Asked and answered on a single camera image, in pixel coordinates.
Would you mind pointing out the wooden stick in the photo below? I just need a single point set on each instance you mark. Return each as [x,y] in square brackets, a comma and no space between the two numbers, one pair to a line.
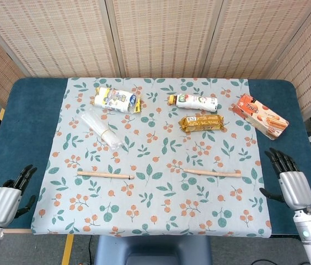
[103,175]
[213,173]

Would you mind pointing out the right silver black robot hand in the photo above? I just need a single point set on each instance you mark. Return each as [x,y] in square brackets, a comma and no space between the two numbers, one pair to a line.
[296,190]

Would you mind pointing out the clear plastic bundle with band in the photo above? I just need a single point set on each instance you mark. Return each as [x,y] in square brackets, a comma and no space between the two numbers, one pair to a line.
[100,128]

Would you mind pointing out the white drink bottle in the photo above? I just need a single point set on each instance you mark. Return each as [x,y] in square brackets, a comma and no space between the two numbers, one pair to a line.
[197,102]

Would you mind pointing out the grey blue robot torso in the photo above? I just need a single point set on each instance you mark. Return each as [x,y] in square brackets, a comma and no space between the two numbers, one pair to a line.
[152,251]

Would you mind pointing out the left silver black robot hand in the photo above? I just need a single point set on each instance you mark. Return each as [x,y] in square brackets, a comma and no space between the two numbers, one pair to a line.
[2,203]

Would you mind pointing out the floral printed tablecloth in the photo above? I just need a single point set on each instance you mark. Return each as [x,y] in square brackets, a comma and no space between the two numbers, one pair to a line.
[155,138]

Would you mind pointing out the white yellow snack bag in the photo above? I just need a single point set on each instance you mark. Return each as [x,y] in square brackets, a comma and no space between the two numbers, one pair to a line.
[114,99]

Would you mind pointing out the orange wafer roll box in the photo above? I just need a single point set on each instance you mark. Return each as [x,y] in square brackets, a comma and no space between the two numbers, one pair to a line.
[260,116]

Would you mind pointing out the blue felt table cover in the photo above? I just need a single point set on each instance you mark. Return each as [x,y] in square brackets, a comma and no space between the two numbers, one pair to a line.
[23,124]

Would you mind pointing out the golden biscuit pack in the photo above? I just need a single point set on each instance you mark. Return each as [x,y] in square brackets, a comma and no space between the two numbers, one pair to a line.
[202,123]

